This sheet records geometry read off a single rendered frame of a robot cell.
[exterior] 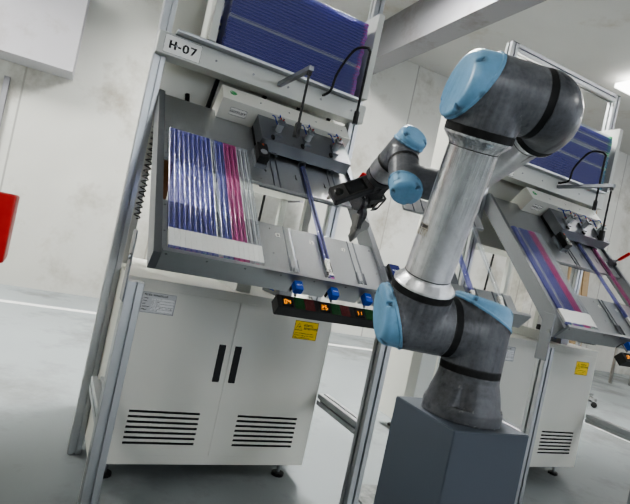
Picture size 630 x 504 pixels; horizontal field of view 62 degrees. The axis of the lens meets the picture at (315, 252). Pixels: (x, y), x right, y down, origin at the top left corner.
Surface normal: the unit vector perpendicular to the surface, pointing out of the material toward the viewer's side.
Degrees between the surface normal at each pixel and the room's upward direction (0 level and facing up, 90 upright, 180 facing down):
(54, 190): 90
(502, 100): 111
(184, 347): 90
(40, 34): 90
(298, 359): 90
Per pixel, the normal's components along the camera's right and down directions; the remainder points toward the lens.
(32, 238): 0.41, 0.09
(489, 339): 0.17, 0.04
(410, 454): -0.89, -0.19
